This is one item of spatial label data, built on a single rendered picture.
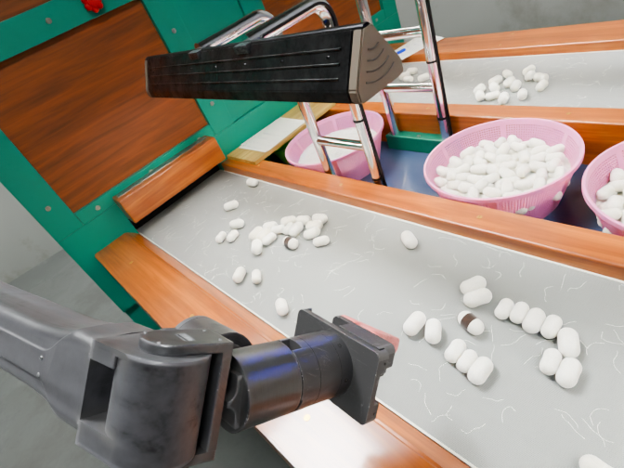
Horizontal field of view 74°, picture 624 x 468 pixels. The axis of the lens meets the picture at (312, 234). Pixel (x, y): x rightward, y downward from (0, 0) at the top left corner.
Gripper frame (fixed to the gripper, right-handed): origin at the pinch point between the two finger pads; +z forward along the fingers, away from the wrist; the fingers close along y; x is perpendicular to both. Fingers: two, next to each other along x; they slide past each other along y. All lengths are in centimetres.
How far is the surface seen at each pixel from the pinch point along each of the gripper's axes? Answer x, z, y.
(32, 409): 112, -1, 174
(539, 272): -7.5, 26.2, -3.5
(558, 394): 2.6, 14.3, -12.2
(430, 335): 2.1, 12.0, 2.4
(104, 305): 81, 36, 209
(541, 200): -17.1, 38.3, 2.9
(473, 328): -0.2, 14.8, -1.5
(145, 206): 1, 4, 81
